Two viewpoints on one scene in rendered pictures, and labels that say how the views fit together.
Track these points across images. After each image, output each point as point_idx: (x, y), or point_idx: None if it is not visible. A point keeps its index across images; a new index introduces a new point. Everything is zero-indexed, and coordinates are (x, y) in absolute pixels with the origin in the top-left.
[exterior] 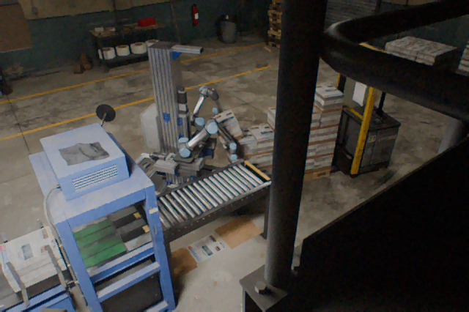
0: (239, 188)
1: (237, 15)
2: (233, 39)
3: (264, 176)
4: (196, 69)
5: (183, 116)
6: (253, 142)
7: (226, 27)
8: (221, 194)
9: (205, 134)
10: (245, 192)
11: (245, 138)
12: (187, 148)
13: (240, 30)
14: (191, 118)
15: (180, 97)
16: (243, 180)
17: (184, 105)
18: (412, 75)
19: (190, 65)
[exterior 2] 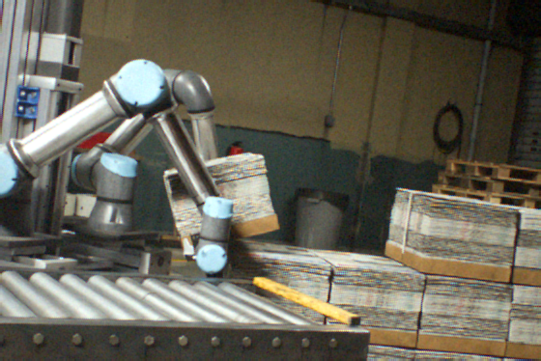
0: (187, 311)
1: (349, 203)
2: (327, 249)
3: (330, 311)
4: (200, 274)
5: (47, 84)
6: (313, 265)
7: (313, 213)
8: (84, 304)
9: (104, 105)
10: (215, 321)
11: (287, 255)
12: (9, 152)
13: (352, 243)
14: (91, 155)
15: (56, 3)
16: (224, 305)
17: (61, 41)
18: None
19: (186, 267)
